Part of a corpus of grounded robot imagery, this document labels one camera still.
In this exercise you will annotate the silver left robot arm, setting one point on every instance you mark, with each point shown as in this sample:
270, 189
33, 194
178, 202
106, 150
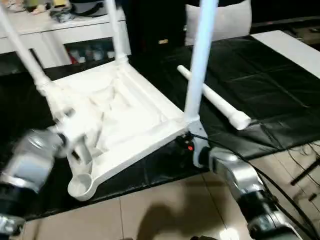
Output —
32, 160

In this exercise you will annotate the dark clutter pile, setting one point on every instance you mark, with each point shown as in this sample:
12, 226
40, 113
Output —
61, 15

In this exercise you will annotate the black stand leg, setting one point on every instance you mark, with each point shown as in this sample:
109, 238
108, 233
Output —
306, 172

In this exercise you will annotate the white plastic table leg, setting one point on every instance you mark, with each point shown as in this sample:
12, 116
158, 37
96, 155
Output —
117, 30
225, 105
25, 55
200, 62

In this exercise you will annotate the small white jar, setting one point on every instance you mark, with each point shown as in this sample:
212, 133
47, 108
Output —
81, 59
97, 55
110, 54

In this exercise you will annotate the small yellow black box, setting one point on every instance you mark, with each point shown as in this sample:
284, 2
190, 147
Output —
60, 2

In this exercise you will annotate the grey cushion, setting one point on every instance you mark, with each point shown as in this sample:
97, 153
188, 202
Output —
225, 22

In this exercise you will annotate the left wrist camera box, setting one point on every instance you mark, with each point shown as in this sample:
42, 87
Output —
71, 130

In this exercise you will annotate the grey helmet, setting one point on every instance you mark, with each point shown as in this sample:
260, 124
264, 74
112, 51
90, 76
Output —
87, 7

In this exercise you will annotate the white sideboard with glass doors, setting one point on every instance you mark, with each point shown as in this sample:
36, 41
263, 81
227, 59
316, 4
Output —
62, 32

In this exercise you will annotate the red box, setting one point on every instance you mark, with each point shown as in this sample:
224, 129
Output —
73, 58

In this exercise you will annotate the white plastic table top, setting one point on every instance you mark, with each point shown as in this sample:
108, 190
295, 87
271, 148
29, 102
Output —
125, 112

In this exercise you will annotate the small pink toy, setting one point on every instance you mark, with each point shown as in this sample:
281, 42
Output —
16, 7

